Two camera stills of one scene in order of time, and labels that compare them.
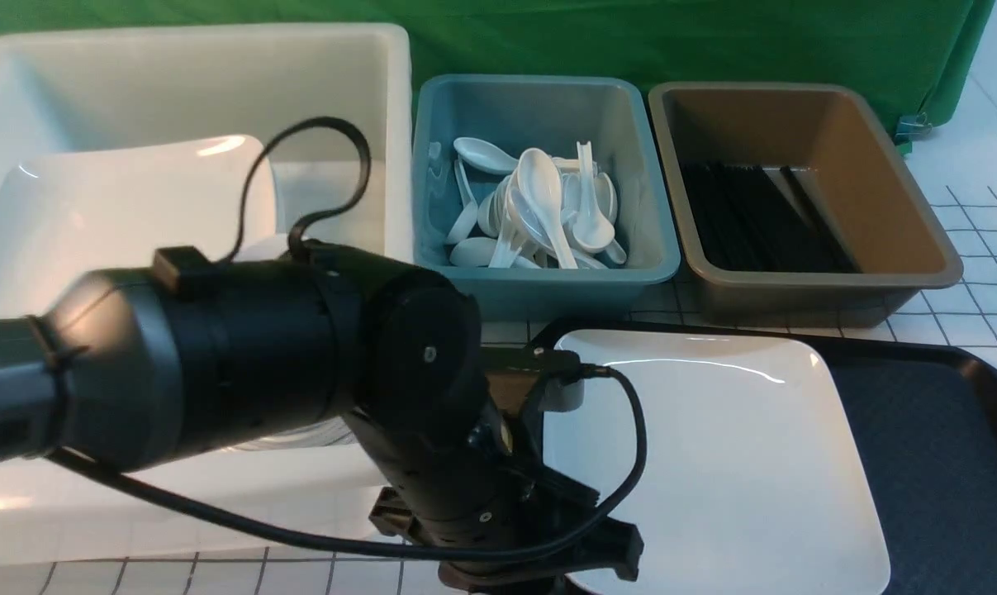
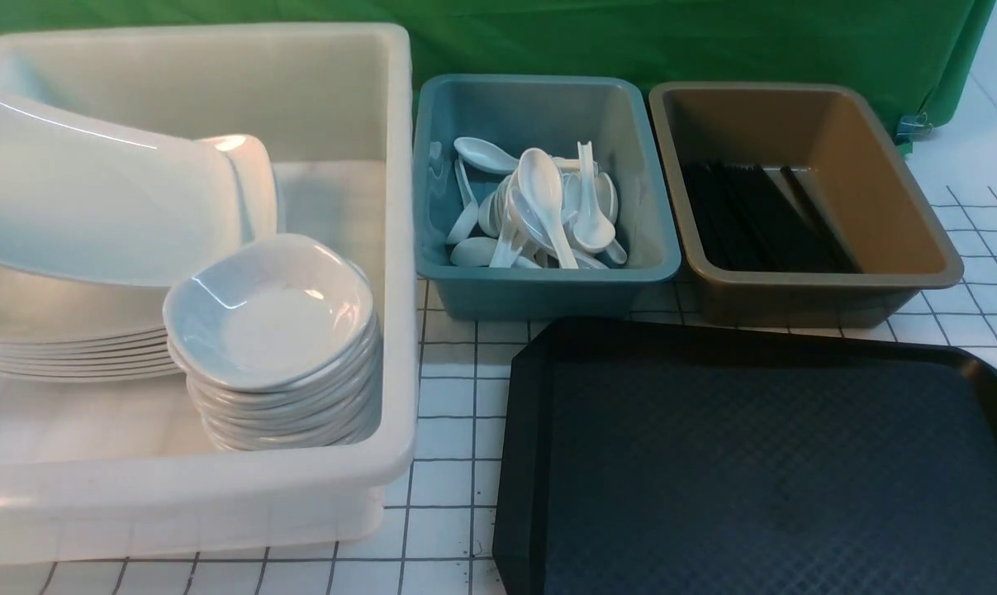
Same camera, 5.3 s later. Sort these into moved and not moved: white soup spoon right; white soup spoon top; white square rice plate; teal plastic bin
Moved: white square rice plate
Not moved: teal plastic bin; white soup spoon right; white soup spoon top
